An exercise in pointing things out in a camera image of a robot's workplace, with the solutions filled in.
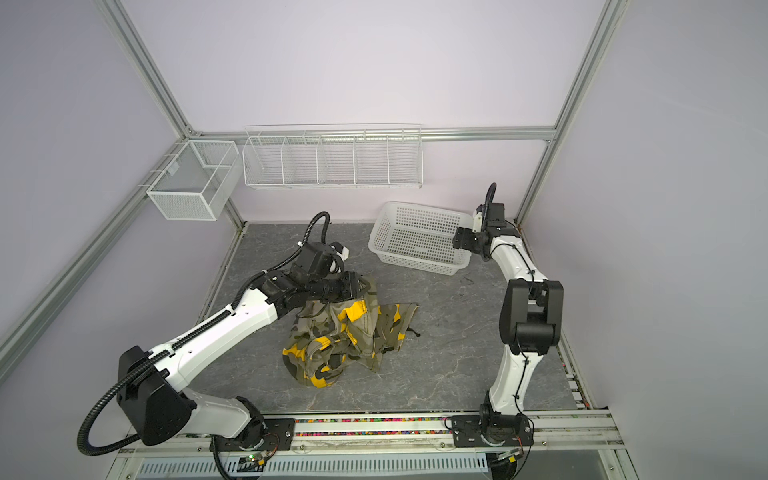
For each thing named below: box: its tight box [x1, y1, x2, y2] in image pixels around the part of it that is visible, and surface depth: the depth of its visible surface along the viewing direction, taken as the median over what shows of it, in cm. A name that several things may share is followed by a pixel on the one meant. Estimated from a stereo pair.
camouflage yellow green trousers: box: [282, 277, 421, 389], surface depth 77 cm
